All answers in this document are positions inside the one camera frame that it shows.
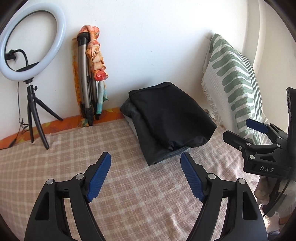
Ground black pants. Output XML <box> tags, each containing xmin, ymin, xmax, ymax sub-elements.
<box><xmin>128</xmin><ymin>81</ymin><xmax>218</xmax><ymax>166</ymax></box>

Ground green patterned white pillow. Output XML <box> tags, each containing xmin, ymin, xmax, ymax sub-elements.
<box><xmin>201</xmin><ymin>34</ymin><xmax>271</xmax><ymax>145</ymax></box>

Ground black cable with switch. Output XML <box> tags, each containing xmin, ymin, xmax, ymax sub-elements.
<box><xmin>7</xmin><ymin>81</ymin><xmax>31</xmax><ymax>149</ymax></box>

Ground white ring light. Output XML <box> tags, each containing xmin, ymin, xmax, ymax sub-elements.
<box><xmin>1</xmin><ymin>1</ymin><xmax>66</xmax><ymax>81</ymax></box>

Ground folded silver tripod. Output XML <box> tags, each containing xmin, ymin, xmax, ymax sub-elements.
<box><xmin>77</xmin><ymin>32</ymin><xmax>99</xmax><ymax>126</ymax></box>

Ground folded dark grey pants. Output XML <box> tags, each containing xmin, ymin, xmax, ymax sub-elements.
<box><xmin>119</xmin><ymin>98</ymin><xmax>209</xmax><ymax>163</ymax></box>

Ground pink plaid bed cover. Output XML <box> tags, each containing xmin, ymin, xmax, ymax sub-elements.
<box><xmin>0</xmin><ymin>119</ymin><xmax>271</xmax><ymax>241</ymax></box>

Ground black mini tripod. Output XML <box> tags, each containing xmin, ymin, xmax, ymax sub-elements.
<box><xmin>23</xmin><ymin>78</ymin><xmax>63</xmax><ymax>150</ymax></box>

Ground white gloved right hand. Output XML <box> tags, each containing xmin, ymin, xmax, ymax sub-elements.
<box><xmin>254</xmin><ymin>176</ymin><xmax>295</xmax><ymax>228</ymax></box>

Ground orange floral scarf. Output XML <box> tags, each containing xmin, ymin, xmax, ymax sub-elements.
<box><xmin>79</xmin><ymin>25</ymin><xmax>108</xmax><ymax>114</ymax></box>

